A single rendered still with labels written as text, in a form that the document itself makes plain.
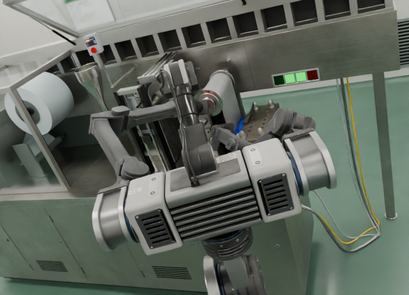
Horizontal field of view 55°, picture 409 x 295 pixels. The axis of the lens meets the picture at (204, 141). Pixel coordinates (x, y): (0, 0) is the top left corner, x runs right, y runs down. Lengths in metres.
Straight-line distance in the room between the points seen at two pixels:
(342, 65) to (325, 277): 1.28
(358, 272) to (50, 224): 1.95
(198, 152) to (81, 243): 1.96
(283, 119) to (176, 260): 1.55
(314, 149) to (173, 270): 1.75
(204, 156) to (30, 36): 5.37
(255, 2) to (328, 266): 1.64
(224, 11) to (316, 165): 1.39
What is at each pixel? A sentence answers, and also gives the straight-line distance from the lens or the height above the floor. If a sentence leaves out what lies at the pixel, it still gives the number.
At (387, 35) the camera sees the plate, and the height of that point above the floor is 1.33.
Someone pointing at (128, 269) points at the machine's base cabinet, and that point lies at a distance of 2.75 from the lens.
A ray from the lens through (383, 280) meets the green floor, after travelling 2.63.
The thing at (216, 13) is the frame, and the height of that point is 1.61.
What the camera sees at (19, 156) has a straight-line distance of 2.61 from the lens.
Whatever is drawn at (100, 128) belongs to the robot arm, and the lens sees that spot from 1.41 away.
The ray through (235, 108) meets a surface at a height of 1.11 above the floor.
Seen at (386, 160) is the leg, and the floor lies 0.48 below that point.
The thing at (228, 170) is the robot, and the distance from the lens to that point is 0.92.
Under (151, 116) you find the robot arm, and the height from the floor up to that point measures 1.43.
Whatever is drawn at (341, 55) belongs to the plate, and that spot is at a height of 1.26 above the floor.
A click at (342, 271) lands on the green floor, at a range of 2.67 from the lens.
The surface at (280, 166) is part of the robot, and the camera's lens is 0.89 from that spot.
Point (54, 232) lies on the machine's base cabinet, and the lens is 2.84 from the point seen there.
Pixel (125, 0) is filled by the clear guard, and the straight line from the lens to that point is 2.20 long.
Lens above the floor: 2.02
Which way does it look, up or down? 27 degrees down
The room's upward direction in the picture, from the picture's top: 19 degrees counter-clockwise
